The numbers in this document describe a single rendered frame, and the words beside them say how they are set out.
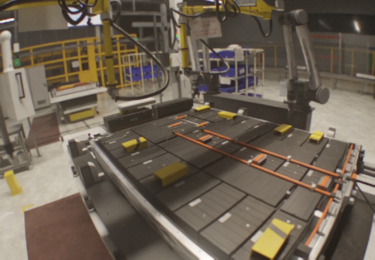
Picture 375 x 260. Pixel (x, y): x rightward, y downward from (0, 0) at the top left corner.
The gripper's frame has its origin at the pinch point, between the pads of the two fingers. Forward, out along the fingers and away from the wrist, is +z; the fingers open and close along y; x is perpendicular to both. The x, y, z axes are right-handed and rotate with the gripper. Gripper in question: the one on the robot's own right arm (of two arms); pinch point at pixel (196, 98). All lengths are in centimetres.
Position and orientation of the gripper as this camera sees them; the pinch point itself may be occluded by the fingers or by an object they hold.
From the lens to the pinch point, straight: 313.4
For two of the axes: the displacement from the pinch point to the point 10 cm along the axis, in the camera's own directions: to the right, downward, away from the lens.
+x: -6.5, -2.0, 7.3
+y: 7.5, -2.5, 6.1
